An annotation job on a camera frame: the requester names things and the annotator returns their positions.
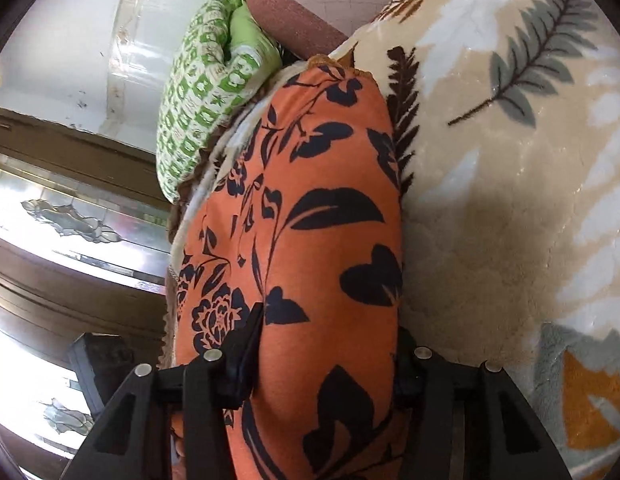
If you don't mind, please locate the orange black floral garment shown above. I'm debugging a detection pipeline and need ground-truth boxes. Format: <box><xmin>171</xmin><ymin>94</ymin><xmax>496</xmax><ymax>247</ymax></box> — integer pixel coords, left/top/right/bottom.
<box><xmin>176</xmin><ymin>58</ymin><xmax>406</xmax><ymax>479</ymax></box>

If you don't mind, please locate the person's right hand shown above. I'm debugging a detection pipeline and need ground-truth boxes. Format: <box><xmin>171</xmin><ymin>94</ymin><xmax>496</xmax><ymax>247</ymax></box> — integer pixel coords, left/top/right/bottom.
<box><xmin>171</xmin><ymin>413</ymin><xmax>186</xmax><ymax>480</ymax></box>

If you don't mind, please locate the wooden glass panel cabinet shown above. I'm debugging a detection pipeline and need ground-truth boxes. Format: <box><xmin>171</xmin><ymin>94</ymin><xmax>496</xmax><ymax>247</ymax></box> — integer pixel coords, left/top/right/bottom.
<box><xmin>0</xmin><ymin>107</ymin><xmax>169</xmax><ymax>460</ymax></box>

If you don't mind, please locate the green white patterned pillow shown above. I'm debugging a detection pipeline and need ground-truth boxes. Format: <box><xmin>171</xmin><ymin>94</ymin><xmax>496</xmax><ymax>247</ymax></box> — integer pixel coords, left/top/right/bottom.
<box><xmin>156</xmin><ymin>0</ymin><xmax>282</xmax><ymax>203</ymax></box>

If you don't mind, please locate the beige leaf pattern blanket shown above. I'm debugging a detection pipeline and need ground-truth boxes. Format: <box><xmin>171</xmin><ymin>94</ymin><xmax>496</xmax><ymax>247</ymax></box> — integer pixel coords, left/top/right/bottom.
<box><xmin>161</xmin><ymin>0</ymin><xmax>620</xmax><ymax>480</ymax></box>

